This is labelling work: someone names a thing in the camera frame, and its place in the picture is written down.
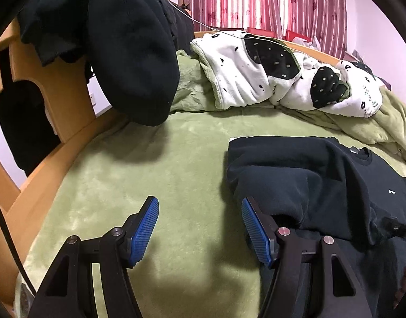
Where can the red striped curtain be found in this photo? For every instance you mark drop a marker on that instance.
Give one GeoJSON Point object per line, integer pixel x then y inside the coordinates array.
{"type": "Point", "coordinates": [256, 0]}

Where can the black hanging garment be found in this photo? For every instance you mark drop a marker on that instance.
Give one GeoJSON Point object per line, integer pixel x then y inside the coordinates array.
{"type": "Point", "coordinates": [123, 56]}

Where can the red box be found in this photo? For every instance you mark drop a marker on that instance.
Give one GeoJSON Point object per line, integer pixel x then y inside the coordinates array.
{"type": "Point", "coordinates": [261, 31]}
{"type": "Point", "coordinates": [296, 35]}

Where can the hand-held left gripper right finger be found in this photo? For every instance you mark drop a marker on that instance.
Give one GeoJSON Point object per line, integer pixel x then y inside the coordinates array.
{"type": "Point", "coordinates": [254, 232]}

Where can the black garment behind bed frame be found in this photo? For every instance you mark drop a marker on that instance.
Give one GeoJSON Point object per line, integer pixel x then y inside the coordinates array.
{"type": "Point", "coordinates": [20, 122]}

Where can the wall socket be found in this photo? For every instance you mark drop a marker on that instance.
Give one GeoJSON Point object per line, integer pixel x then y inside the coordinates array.
{"type": "Point", "coordinates": [93, 100]}

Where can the dark navy sweater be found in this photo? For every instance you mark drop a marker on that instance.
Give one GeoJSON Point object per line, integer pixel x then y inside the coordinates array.
{"type": "Point", "coordinates": [305, 179]}

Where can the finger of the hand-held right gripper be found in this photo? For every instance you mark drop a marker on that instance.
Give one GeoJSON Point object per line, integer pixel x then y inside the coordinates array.
{"type": "Point", "coordinates": [400, 228]}

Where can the wooden bed frame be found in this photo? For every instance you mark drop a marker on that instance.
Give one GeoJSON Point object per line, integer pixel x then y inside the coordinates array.
{"type": "Point", "coordinates": [63, 106]}

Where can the wooden coat rack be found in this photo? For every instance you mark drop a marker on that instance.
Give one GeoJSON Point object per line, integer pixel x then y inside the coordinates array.
{"type": "Point", "coordinates": [183, 0]}

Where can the green fleece bed sheet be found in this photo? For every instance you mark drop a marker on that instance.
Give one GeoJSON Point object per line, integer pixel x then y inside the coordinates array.
{"type": "Point", "coordinates": [156, 159]}

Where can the dark garment with grey stripe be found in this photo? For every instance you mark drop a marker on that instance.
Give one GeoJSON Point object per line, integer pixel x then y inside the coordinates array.
{"type": "Point", "coordinates": [176, 23]}

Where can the green and white floral quilt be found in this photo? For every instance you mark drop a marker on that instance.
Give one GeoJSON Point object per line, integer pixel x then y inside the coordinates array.
{"type": "Point", "coordinates": [236, 73]}

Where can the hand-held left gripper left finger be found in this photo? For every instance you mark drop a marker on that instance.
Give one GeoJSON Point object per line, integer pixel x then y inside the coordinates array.
{"type": "Point", "coordinates": [145, 232]}

